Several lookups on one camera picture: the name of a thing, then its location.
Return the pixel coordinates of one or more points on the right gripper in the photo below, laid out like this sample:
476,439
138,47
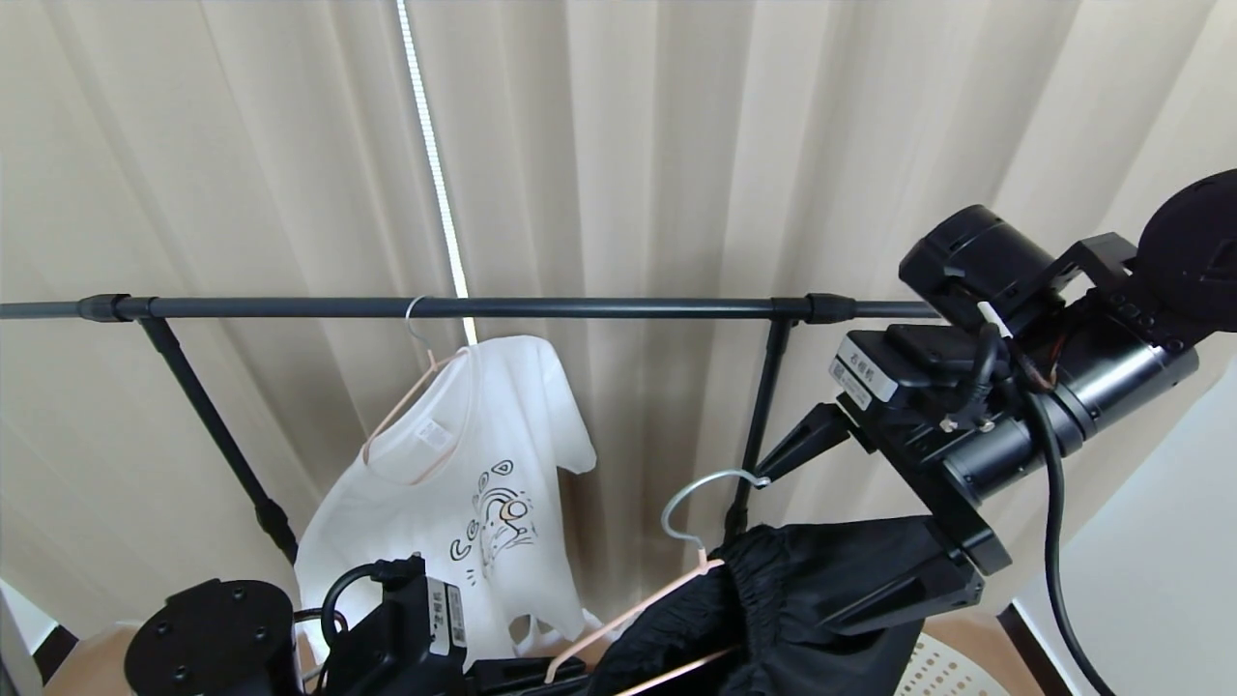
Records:
986,459

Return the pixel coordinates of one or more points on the black garment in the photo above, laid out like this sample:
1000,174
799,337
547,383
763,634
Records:
773,580

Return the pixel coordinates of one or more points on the pink clothes hanger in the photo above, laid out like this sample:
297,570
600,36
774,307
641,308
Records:
700,553
408,324

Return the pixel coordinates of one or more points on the white printed t-shirt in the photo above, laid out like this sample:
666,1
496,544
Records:
503,406

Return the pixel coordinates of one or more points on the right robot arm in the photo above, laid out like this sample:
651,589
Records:
976,256

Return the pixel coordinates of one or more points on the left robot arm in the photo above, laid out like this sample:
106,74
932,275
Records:
213,638

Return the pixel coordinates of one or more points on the white laundry basket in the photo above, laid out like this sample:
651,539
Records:
947,672

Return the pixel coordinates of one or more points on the black clothes rack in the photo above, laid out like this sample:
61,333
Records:
580,307

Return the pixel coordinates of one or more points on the beige curtain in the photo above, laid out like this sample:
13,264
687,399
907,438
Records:
676,145

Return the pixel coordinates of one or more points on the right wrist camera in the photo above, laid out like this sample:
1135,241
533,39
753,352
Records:
918,353

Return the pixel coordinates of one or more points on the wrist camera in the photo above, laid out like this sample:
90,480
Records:
918,353
396,638

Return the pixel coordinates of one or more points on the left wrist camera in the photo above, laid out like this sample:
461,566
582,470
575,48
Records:
396,638

